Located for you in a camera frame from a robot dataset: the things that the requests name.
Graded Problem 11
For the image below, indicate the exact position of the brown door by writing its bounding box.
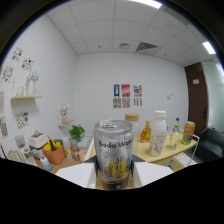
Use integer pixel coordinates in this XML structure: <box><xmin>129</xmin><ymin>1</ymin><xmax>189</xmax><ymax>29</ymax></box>
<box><xmin>184</xmin><ymin>62</ymin><xmax>209</xmax><ymax>134</ymax></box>

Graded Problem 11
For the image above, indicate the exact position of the slatted ceiling air vent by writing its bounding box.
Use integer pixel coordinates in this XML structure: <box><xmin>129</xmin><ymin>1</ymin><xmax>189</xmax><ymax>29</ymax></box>
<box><xmin>135</xmin><ymin>41</ymin><xmax>160</xmax><ymax>53</ymax></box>

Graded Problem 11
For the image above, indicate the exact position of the ceiling light panel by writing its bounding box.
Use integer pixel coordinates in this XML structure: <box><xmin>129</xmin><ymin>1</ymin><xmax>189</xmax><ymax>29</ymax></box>
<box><xmin>131</xmin><ymin>0</ymin><xmax>163</xmax><ymax>10</ymax></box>
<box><xmin>201</xmin><ymin>41</ymin><xmax>217</xmax><ymax>56</ymax></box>

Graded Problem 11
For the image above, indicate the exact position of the blue wall poster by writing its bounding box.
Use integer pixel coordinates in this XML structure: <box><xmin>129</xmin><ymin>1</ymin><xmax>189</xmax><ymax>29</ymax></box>
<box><xmin>113</xmin><ymin>83</ymin><xmax>121</xmax><ymax>98</ymax></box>

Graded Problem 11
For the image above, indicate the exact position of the silver black soda water can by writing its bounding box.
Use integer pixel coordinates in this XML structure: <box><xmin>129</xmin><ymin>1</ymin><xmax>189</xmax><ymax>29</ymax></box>
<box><xmin>93</xmin><ymin>119</ymin><xmax>135</xmax><ymax>191</ymax></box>

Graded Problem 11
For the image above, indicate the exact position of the small colourful wall print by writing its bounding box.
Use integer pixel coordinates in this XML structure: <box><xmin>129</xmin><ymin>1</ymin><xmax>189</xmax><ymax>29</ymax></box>
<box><xmin>15</xmin><ymin>110</ymin><xmax>30</xmax><ymax>130</ymax></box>

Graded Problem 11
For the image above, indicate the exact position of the clear bottle green cap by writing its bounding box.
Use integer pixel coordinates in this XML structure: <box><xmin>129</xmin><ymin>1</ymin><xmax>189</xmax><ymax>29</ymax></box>
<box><xmin>168</xmin><ymin>123</ymin><xmax>181</xmax><ymax>151</ymax></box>

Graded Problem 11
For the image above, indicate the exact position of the tall glass jar cork lid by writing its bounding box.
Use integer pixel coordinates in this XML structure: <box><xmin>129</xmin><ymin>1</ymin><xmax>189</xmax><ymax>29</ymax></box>
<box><xmin>124</xmin><ymin>112</ymin><xmax>140</xmax><ymax>158</ymax></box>

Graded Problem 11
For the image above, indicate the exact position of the white toaster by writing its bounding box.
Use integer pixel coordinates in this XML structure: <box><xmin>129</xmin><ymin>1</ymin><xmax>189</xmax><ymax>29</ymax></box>
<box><xmin>27</xmin><ymin>130</ymin><xmax>49</xmax><ymax>151</ymax></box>

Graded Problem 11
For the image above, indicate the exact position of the small wooden wall shelf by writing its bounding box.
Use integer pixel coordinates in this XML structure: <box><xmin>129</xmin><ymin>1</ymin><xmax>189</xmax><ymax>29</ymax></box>
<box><xmin>58</xmin><ymin>120</ymin><xmax>75</xmax><ymax>128</ymax></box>

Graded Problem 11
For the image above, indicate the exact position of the orange storage basket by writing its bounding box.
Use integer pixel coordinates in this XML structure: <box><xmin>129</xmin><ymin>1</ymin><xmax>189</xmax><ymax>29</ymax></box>
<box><xmin>42</xmin><ymin>139</ymin><xmax>67</xmax><ymax>165</ymax></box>

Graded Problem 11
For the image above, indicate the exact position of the red wall poster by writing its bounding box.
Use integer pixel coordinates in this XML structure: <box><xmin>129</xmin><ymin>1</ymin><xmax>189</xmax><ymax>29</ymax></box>
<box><xmin>121</xmin><ymin>83</ymin><xmax>132</xmax><ymax>98</ymax></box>

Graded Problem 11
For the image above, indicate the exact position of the large white milk bottle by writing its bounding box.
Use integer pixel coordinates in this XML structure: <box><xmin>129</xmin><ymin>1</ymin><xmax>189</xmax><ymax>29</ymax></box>
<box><xmin>147</xmin><ymin>110</ymin><xmax>168</xmax><ymax>158</ymax></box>

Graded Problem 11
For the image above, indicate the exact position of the pink vase with flowers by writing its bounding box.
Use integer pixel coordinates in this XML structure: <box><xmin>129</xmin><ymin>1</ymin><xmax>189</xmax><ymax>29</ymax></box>
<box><xmin>59</xmin><ymin>103</ymin><xmax>70</xmax><ymax>125</ymax></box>

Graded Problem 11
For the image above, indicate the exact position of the green potted plant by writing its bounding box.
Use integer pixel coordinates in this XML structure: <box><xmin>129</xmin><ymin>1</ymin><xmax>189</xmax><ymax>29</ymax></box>
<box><xmin>68</xmin><ymin>124</ymin><xmax>86</xmax><ymax>143</ymax></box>

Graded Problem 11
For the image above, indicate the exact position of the small square ceiling vent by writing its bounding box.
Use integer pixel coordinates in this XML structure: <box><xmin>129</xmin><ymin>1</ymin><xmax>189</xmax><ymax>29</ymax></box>
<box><xmin>118</xmin><ymin>42</ymin><xmax>131</xmax><ymax>50</ymax></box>

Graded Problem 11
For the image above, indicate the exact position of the grey wall poster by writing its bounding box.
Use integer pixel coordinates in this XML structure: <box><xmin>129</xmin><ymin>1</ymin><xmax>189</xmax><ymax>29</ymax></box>
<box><xmin>121</xmin><ymin>97</ymin><xmax>132</xmax><ymax>109</ymax></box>
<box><xmin>112</xmin><ymin>97</ymin><xmax>122</xmax><ymax>109</ymax></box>
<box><xmin>133</xmin><ymin>97</ymin><xmax>144</xmax><ymax>108</ymax></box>

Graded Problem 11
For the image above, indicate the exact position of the white booklet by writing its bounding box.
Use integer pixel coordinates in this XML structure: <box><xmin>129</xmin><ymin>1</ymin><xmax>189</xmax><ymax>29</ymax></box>
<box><xmin>173</xmin><ymin>152</ymin><xmax>198</xmax><ymax>168</ymax></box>

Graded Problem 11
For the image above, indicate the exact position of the pale blue plastic bottle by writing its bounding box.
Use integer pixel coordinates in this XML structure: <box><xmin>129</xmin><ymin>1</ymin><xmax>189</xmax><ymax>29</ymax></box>
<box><xmin>39</xmin><ymin>155</ymin><xmax>53</xmax><ymax>172</ymax></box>

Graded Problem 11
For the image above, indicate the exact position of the white ornament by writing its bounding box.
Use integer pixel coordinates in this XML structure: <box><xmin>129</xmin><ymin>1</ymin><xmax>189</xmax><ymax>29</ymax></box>
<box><xmin>25</xmin><ymin>70</ymin><xmax>40</xmax><ymax>98</ymax></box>

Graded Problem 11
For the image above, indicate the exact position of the multicoloured wall poster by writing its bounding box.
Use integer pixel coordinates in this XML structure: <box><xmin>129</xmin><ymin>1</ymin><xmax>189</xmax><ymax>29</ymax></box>
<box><xmin>133</xmin><ymin>84</ymin><xmax>144</xmax><ymax>98</ymax></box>

